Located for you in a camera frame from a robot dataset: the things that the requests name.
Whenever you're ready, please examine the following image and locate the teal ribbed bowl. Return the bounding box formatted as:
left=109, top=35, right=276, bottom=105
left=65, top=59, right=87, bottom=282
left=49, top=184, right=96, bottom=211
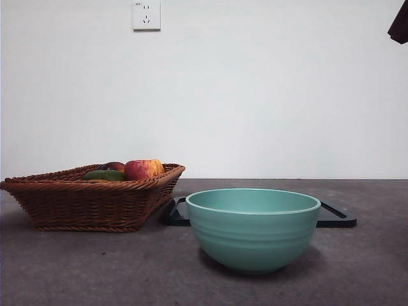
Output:
left=185, top=187, right=321, bottom=275

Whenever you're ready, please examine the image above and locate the red yellow apple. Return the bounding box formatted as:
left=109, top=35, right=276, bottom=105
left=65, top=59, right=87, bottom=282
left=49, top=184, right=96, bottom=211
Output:
left=123, top=159, right=165, bottom=181

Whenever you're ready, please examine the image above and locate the dark red fruit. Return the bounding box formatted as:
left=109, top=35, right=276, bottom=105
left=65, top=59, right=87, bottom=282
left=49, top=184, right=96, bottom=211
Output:
left=101, top=161, right=126, bottom=172

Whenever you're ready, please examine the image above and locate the green fruit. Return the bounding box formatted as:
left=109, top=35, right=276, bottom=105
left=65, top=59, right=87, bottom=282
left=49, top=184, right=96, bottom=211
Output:
left=82, top=170, right=126, bottom=182

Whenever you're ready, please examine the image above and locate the brown wicker basket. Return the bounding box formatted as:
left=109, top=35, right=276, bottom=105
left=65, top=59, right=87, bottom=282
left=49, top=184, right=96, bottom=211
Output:
left=0, top=163, right=186, bottom=233

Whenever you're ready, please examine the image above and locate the dark rectangular tray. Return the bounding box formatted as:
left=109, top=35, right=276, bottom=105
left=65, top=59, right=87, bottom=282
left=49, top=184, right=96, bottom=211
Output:
left=167, top=196, right=358, bottom=228

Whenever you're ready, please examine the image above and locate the white wall socket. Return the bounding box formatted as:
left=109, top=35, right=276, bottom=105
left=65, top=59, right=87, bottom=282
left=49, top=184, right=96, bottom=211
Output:
left=133, top=1, right=161, bottom=32

